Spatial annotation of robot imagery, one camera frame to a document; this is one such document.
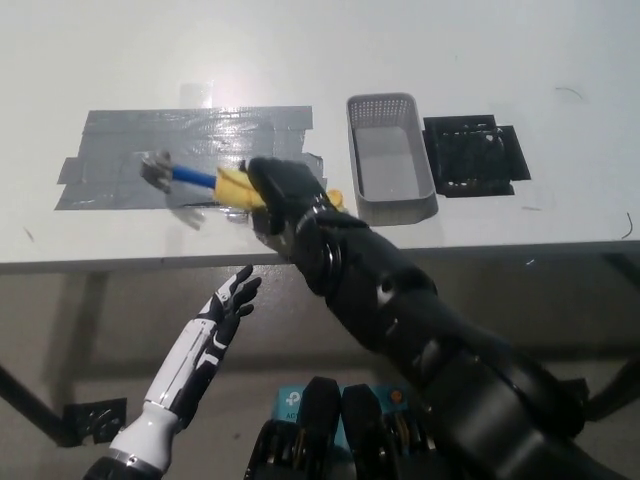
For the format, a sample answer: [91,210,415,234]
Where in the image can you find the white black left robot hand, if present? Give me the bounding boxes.
[143,264,263,427]

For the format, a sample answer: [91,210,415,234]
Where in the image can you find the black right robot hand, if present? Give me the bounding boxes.
[247,156,327,262]

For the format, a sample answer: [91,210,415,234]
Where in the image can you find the blue-handled hammer with yellow cloth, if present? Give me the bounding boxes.
[138,151,349,212]

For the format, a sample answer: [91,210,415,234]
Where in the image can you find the black robot torso teal tops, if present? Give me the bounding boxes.
[243,377,441,480]

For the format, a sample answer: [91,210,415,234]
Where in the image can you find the black tape patch on desk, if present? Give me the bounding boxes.
[422,114,532,199]

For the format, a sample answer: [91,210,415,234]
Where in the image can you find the gray perforated plastic basket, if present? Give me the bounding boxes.
[345,92,440,229]

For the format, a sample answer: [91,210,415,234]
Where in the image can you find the black metal table leg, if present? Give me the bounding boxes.
[585,363,640,422]
[0,364,66,449]

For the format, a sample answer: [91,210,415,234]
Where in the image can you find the gray duct tape patch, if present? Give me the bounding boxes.
[53,104,325,224]

